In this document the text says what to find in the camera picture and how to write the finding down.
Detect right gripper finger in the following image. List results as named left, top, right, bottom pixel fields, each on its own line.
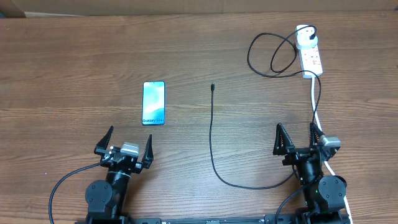
left=310, top=122, right=324, bottom=149
left=273, top=123, right=295, bottom=156

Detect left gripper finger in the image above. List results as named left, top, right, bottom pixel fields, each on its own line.
left=94, top=126, right=114, bottom=156
left=141, top=134, right=154, bottom=169

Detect blue Galaxy smartphone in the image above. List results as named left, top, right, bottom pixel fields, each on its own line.
left=142, top=81, right=165, bottom=126

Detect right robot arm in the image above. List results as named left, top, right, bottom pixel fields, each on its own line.
left=273, top=123, right=351, bottom=223

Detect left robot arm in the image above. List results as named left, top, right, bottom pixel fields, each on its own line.
left=85, top=127, right=154, bottom=223

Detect white charger plug adapter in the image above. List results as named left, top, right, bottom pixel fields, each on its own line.
left=295, top=25, right=318, bottom=50

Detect white power strip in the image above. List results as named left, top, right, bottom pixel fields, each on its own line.
left=298, top=44, right=323, bottom=79

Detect brown cardboard backdrop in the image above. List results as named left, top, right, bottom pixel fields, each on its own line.
left=1, top=0, right=397, bottom=17

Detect white power strip cord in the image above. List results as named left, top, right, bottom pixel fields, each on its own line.
left=310, top=76, right=354, bottom=224

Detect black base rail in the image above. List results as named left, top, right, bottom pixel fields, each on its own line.
left=74, top=214, right=352, bottom=224

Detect black USB charging cable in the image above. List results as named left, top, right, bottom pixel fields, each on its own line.
left=209, top=25, right=322, bottom=190

